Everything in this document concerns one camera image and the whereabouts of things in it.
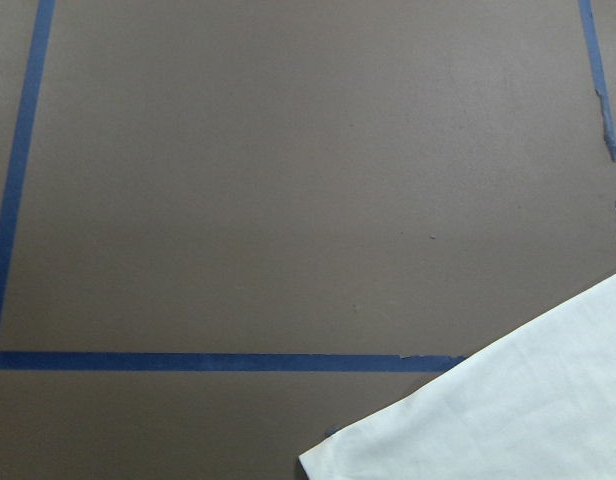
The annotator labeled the cream long-sleeve cat shirt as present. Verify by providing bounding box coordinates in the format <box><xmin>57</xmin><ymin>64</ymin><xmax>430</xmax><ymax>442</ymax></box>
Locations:
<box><xmin>299</xmin><ymin>274</ymin><xmax>616</xmax><ymax>479</ymax></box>

